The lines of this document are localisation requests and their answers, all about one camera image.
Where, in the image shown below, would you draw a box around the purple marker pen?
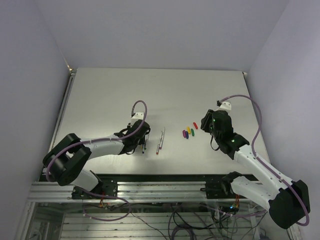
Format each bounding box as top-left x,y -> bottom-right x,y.
159,127 -> 166,150

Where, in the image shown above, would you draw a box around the green marker pen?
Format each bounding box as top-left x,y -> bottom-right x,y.
144,134 -> 150,150

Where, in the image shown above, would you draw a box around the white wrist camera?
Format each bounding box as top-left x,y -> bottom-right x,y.
216,100 -> 232,113
130,111 -> 145,125

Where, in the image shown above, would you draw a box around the loose cables under table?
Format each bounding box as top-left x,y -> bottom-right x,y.
82,198 -> 266,240

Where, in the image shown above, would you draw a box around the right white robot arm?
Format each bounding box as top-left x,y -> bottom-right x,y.
200,109 -> 311,229

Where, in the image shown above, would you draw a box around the green pen cap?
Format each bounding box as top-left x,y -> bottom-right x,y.
190,128 -> 195,137

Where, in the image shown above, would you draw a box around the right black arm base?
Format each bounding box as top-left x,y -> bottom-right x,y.
200,171 -> 243,199

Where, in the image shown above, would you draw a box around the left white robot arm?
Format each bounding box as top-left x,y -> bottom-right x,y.
42,120 -> 151,199

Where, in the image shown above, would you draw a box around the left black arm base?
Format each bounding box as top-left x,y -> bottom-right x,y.
71,175 -> 118,200

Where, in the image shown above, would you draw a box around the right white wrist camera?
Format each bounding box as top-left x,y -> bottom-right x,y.
216,100 -> 232,113

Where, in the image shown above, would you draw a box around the red marker pen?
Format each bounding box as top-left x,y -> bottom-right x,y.
156,132 -> 162,155

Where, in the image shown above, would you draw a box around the aluminium frame rail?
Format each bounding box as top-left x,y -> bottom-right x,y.
28,181 -> 207,203

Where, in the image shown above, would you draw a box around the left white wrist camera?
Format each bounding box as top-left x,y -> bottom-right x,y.
130,111 -> 145,125

